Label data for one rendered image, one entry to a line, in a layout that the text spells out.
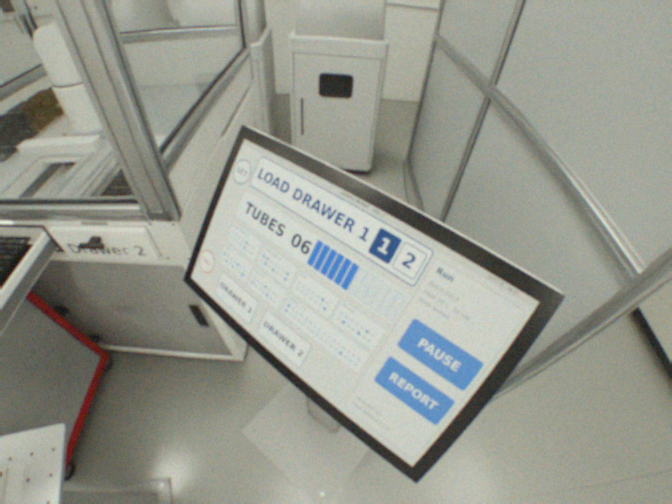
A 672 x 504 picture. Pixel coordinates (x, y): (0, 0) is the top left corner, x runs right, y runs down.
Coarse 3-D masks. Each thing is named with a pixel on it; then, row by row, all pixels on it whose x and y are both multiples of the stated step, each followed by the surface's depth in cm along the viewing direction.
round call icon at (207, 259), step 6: (204, 246) 53; (204, 252) 53; (210, 252) 52; (204, 258) 53; (210, 258) 52; (216, 258) 52; (198, 264) 54; (204, 264) 53; (210, 264) 52; (204, 270) 53; (210, 270) 52; (210, 276) 53
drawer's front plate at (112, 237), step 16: (64, 240) 70; (80, 240) 70; (112, 240) 70; (128, 240) 71; (144, 240) 71; (80, 256) 75; (96, 256) 75; (112, 256) 75; (128, 256) 75; (144, 256) 75
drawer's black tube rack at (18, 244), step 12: (0, 240) 67; (12, 240) 68; (24, 240) 68; (0, 252) 65; (12, 252) 65; (24, 252) 70; (0, 264) 62; (12, 264) 66; (0, 276) 60; (0, 288) 61
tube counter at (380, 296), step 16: (304, 240) 44; (320, 240) 42; (304, 256) 44; (320, 256) 42; (336, 256) 41; (320, 272) 43; (336, 272) 41; (352, 272) 40; (368, 272) 39; (352, 288) 40; (368, 288) 39; (384, 288) 39; (368, 304) 39; (384, 304) 39; (400, 304) 38
